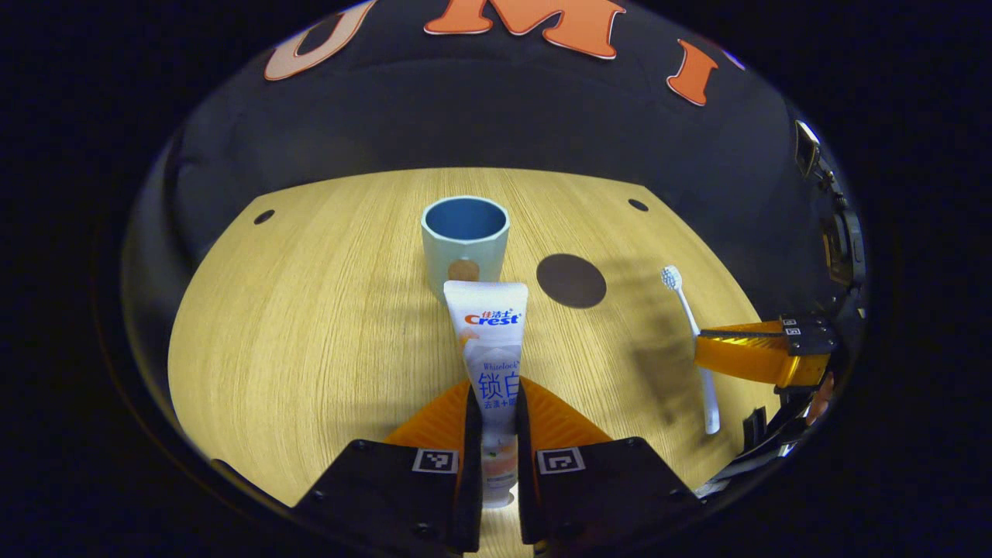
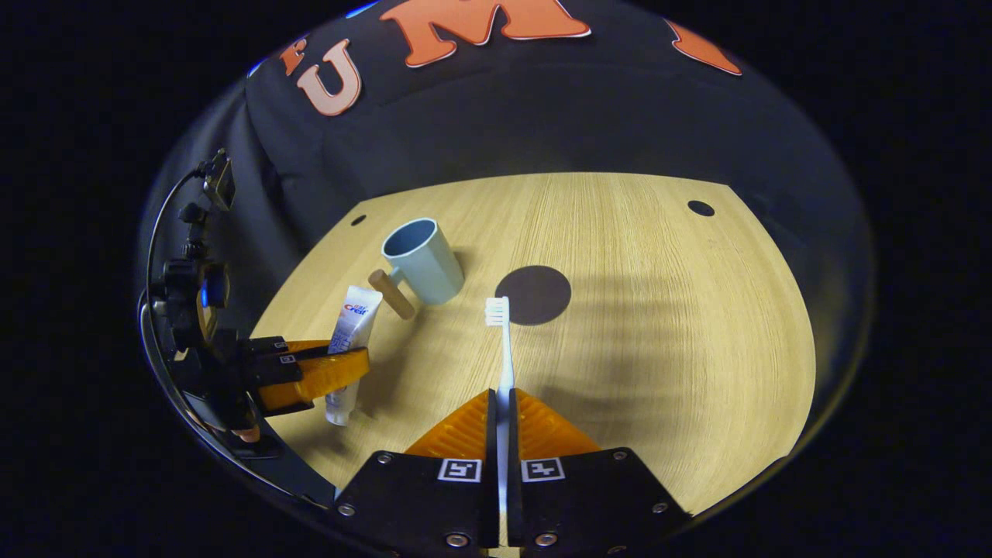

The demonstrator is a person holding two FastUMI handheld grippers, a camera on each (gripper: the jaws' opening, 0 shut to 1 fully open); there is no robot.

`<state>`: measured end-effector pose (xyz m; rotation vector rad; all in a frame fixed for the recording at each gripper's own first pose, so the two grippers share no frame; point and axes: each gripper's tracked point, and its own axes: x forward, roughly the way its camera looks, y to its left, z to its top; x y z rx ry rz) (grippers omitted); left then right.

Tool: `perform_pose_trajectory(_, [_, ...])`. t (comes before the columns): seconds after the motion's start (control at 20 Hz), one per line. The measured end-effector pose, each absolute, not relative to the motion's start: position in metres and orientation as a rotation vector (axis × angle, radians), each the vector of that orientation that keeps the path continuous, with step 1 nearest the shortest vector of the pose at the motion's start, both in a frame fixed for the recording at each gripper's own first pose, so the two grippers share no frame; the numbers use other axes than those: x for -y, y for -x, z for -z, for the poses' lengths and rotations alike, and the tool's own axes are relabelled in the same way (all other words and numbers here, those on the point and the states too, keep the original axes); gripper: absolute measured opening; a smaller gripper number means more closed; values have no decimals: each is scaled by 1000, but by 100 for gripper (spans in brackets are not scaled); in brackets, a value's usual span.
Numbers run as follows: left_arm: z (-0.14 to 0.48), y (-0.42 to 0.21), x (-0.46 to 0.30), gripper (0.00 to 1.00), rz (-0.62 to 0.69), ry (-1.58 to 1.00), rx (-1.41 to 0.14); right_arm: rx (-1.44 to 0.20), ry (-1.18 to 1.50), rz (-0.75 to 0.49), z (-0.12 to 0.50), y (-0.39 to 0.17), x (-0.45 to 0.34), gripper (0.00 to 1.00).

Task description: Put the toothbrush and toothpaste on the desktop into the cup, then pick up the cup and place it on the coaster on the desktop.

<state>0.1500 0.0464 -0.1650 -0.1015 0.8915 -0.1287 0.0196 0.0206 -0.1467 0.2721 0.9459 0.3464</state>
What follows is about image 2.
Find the white toothpaste tube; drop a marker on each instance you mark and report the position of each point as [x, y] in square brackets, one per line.
[356, 318]

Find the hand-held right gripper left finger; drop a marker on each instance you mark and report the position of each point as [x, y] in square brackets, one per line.
[418, 496]

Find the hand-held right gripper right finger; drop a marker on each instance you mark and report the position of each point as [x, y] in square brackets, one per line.
[589, 496]

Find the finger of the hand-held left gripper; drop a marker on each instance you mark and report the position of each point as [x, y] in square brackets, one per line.
[267, 346]
[325, 372]

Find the white and blue toothbrush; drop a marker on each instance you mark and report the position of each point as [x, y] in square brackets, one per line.
[508, 364]

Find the black backdrop cloth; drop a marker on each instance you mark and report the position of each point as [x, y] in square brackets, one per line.
[542, 116]

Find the dark brown round coaster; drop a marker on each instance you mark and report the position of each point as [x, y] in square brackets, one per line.
[542, 291]

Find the wooden desktop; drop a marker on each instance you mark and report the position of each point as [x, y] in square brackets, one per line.
[659, 349]

